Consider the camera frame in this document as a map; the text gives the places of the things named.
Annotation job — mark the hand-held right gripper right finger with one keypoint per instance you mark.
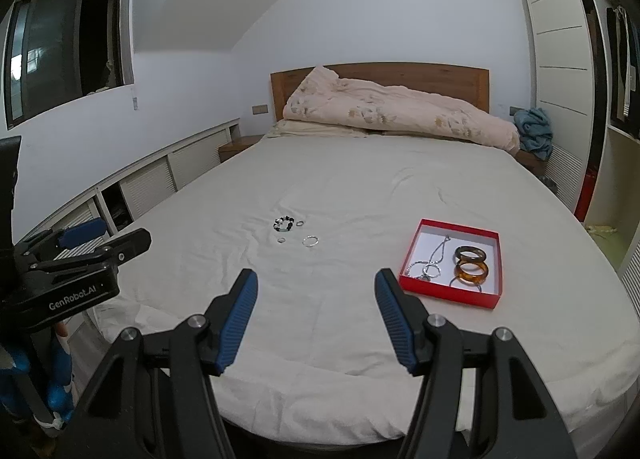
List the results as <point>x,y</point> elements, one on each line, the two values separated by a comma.
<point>397,319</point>

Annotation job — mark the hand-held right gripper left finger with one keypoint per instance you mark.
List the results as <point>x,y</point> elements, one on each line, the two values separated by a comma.
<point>235,319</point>

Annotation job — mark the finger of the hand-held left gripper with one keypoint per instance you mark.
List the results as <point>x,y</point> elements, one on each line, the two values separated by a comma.
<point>130,244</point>
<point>80,234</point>

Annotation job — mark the thin silver bangle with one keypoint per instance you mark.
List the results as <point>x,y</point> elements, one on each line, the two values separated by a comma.
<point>451,283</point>

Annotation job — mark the amber bangle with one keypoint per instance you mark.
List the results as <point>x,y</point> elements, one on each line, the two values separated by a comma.
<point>462,278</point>

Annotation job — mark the dark green bangle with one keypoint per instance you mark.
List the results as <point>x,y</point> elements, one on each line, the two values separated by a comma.
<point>459,257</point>

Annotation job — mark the red cardboard box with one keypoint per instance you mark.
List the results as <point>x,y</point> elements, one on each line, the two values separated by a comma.
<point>485,296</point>

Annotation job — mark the person's left hand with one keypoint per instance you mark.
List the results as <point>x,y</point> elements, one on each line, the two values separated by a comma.
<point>55,389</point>

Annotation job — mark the low white louvered cabinet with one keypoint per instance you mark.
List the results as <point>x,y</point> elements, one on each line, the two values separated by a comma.
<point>150,184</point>

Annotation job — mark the wooden nightstand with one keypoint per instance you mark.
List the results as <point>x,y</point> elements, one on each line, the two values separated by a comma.
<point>240,146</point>
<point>531,163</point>

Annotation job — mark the bed with white sheet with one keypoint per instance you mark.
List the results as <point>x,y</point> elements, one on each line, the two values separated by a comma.
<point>350,179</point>

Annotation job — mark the dark window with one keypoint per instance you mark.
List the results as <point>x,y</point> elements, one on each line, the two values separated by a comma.
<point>60,49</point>

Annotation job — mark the pink floral quilt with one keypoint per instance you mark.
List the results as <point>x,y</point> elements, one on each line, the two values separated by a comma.
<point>400,114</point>

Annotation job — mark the beige pillow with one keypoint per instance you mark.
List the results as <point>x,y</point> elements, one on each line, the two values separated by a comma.
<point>310,128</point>

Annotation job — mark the red bag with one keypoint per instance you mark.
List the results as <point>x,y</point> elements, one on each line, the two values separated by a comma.
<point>586,194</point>

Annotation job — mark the blue crumpled cloth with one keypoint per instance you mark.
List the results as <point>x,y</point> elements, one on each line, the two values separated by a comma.
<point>535,131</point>

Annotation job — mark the wooden headboard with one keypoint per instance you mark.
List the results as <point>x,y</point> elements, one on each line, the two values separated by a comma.
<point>425,76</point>

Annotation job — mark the open white shelf unit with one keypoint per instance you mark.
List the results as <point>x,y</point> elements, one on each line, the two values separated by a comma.
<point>620,174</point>

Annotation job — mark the tall white wardrobe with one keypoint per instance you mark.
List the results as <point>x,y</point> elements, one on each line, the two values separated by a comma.
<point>560,64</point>

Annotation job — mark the hanging dark clothes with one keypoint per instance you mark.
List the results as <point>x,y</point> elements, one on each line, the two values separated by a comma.
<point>622,59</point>

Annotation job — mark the wall switch plate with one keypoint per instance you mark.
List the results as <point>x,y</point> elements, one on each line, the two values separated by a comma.
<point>260,109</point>

